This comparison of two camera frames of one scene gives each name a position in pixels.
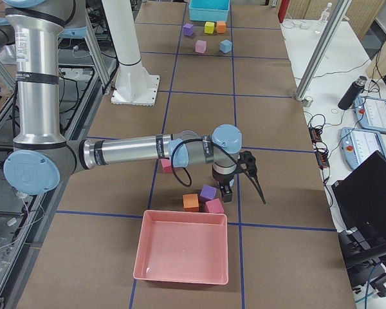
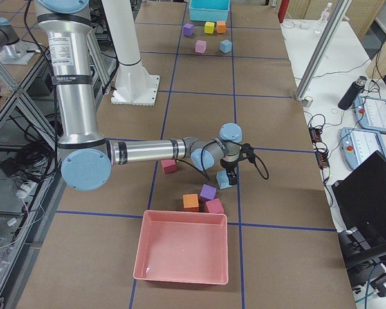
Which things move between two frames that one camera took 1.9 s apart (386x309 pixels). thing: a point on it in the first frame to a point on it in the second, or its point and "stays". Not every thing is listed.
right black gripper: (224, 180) to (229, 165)
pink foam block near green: (166, 165) stays
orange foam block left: (220, 27) stays
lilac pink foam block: (201, 46) stays
